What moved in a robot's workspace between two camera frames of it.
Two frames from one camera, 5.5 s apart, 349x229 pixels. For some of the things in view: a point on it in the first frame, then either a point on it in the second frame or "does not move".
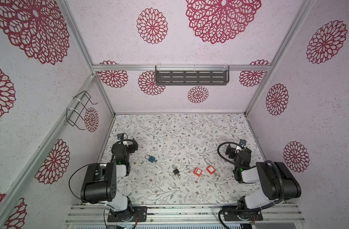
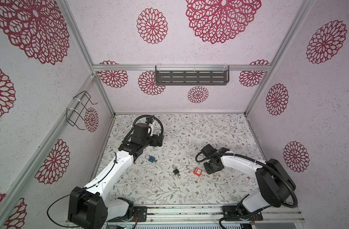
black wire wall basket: [76, 115] does not move
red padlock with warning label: [198, 171] does not move
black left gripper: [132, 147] -> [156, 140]
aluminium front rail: [185, 214] does not move
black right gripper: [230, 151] -> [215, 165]
